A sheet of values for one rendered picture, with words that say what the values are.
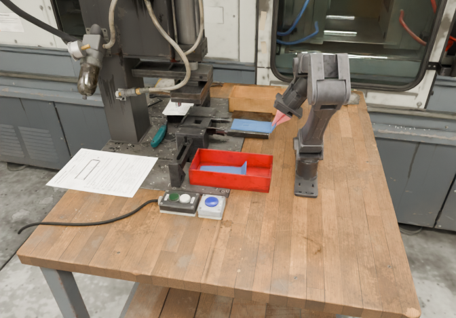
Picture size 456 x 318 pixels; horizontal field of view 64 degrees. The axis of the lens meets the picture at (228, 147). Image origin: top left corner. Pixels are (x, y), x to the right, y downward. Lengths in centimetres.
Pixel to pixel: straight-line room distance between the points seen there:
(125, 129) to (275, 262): 74
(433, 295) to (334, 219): 120
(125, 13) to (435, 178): 169
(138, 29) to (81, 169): 50
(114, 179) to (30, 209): 153
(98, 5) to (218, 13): 75
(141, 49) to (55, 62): 118
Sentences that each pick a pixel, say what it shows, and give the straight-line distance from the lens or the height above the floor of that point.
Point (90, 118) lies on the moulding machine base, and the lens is 239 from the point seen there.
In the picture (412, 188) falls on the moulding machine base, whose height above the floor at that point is 35.
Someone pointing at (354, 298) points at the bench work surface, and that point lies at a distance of 93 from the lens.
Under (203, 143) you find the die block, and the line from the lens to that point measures 126.
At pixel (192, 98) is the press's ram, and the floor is 112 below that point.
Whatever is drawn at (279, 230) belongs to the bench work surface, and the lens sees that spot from 102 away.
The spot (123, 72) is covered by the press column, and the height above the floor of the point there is 118.
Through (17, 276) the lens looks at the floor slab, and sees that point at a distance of 235.
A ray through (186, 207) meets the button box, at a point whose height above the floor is 93.
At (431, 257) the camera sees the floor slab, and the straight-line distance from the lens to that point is 237.
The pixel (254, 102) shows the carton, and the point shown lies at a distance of 151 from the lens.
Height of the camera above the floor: 164
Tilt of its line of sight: 34 degrees down
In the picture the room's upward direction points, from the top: 1 degrees counter-clockwise
